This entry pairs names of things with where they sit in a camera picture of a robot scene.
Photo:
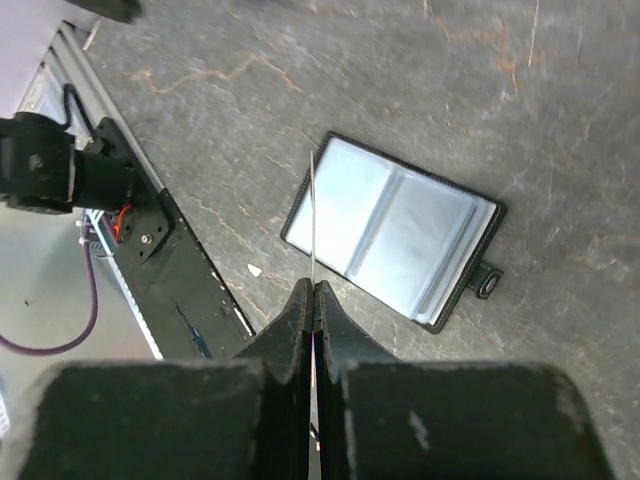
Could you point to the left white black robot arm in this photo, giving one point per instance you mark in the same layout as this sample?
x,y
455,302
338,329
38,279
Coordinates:
x,y
43,172

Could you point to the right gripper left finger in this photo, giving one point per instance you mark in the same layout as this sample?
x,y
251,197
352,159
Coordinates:
x,y
246,417

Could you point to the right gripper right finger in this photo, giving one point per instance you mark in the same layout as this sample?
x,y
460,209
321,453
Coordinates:
x,y
384,418

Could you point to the gold credit card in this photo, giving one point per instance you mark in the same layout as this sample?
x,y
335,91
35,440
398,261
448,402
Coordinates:
x,y
312,193

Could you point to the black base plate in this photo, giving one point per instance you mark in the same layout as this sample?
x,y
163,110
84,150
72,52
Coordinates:
x,y
184,300

